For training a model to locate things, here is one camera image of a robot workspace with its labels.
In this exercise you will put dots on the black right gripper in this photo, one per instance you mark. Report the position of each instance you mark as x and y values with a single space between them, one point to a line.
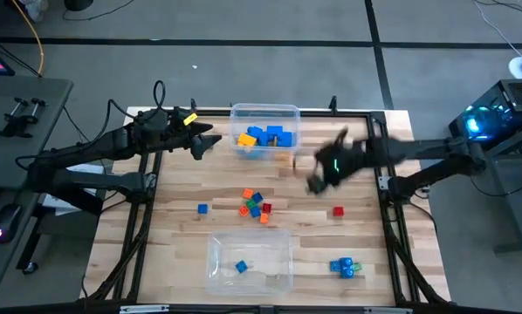
346 159

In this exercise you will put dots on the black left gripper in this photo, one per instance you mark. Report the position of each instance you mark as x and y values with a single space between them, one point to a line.
160 131

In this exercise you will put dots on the small red toy block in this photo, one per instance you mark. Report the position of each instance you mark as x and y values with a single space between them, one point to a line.
266 208
338 211

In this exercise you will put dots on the large blue toy block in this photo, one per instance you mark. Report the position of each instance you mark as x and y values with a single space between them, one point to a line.
285 139
347 268
275 130
263 139
255 131

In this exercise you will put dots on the large yellow toy block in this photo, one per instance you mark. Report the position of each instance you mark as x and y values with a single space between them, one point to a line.
246 140

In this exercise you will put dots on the small orange toy block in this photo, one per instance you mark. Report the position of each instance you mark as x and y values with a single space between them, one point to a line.
243 210
248 193
264 218

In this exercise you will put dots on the small green toy block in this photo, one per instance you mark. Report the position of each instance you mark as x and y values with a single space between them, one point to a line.
357 266
251 203

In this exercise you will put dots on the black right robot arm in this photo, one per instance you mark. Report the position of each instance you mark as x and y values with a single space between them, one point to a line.
427 148

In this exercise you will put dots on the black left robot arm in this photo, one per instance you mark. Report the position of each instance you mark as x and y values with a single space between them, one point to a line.
95 144

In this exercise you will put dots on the yellow label tag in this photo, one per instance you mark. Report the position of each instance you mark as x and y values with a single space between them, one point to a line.
190 119

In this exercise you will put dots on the tall clear plastic container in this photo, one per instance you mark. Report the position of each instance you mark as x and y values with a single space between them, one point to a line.
287 118

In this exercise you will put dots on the white mounting plate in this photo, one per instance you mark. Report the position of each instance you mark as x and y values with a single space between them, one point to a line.
383 183

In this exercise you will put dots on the wide clear plastic container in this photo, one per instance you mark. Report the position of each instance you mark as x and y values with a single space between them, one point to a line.
265 253

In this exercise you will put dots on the black round base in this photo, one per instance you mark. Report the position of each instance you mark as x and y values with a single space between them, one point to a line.
78 4

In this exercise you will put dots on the black lit computer tower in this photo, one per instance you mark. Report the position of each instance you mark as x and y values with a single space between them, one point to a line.
496 113

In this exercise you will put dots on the gray desk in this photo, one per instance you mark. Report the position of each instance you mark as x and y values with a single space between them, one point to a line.
8 152

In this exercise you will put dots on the gray metal stand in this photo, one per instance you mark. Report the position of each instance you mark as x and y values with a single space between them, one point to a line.
520 205

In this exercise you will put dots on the black computer mouse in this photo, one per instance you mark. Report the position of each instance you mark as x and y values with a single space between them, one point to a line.
8 220

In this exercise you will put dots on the white plastic bag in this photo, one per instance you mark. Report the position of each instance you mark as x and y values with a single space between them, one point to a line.
34 8

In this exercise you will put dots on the black caster wheel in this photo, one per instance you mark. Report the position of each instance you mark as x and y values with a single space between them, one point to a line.
30 268

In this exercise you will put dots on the black frame clamp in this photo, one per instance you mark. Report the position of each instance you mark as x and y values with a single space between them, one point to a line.
333 104
193 105

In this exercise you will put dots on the black aluminium table frame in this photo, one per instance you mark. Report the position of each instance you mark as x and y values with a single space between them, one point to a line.
352 114

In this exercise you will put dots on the silver metal bracket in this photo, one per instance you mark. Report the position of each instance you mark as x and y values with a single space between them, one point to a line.
387 311
143 309

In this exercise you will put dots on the black desk clamp mount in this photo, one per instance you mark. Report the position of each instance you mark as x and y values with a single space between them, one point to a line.
18 124

